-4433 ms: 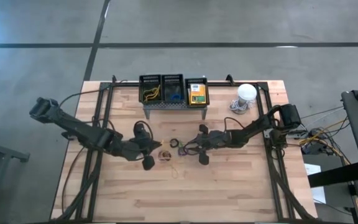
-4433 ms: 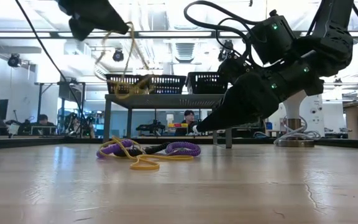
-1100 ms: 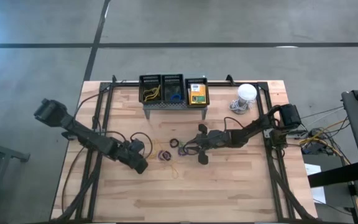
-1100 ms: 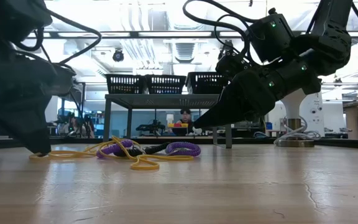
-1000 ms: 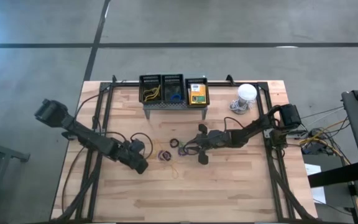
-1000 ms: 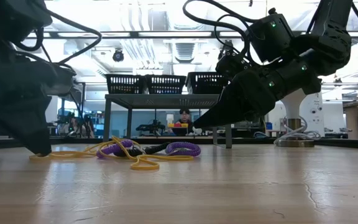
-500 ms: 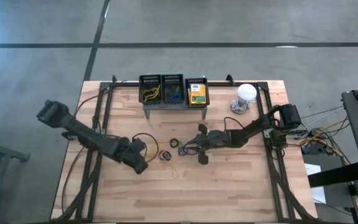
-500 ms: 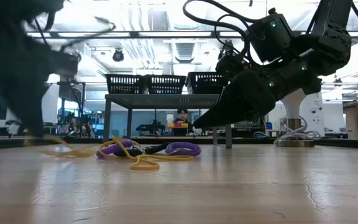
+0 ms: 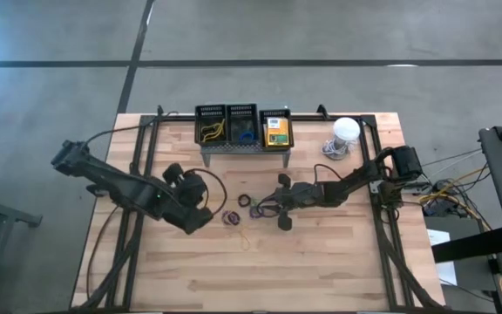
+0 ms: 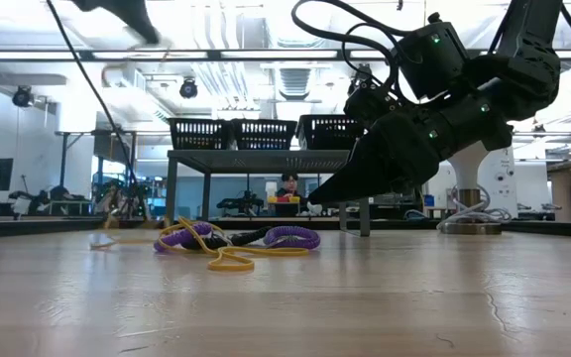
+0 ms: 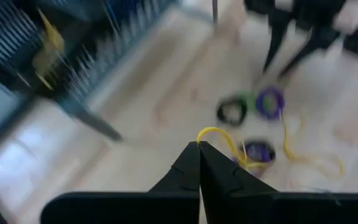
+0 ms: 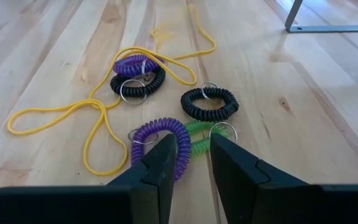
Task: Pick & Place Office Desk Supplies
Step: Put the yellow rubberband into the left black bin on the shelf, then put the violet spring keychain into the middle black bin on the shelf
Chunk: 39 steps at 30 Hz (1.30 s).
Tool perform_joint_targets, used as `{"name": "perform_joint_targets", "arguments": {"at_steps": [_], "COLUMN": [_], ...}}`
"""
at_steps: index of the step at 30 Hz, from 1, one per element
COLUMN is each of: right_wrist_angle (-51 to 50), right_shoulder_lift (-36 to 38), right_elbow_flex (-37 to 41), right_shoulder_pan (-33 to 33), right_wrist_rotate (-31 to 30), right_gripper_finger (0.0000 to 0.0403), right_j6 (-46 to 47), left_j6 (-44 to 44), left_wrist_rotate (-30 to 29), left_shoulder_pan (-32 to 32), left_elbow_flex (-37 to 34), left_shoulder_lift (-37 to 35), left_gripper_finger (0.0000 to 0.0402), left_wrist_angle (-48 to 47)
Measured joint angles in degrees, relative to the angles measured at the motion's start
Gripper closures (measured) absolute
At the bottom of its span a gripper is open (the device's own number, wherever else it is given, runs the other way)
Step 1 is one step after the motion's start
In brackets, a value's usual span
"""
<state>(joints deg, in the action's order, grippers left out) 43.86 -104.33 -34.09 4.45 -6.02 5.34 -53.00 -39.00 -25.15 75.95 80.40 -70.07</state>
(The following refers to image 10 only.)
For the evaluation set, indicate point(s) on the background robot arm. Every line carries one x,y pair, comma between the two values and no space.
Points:
243,202

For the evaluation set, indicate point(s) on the black aluminium table frame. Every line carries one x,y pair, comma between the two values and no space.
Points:
42,228

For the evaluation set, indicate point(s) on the person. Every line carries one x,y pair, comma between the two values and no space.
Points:
114,198
289,186

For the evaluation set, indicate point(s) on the black metal stand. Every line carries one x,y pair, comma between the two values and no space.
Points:
63,163

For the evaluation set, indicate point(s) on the silver ribbed air duct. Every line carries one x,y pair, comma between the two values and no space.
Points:
294,82

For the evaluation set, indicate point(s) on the yellow rubber band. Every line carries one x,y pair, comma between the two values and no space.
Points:
174,227
231,268

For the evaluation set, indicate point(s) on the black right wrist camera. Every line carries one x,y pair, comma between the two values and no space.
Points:
370,101

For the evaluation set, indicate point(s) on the white machine housing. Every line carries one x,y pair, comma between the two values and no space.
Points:
503,173

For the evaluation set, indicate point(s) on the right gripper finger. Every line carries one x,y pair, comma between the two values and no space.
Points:
384,163

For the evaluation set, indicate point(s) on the black ceiling-hung camera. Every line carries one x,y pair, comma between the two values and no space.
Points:
22,96
362,72
189,89

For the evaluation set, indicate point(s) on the white mushroom lamp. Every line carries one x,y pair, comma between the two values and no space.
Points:
466,168

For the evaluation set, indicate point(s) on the dark hanging screen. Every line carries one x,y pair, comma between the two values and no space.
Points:
112,146

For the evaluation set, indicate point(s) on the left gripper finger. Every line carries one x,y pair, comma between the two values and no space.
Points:
127,12

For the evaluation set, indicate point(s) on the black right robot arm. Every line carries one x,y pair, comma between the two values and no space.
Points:
528,74

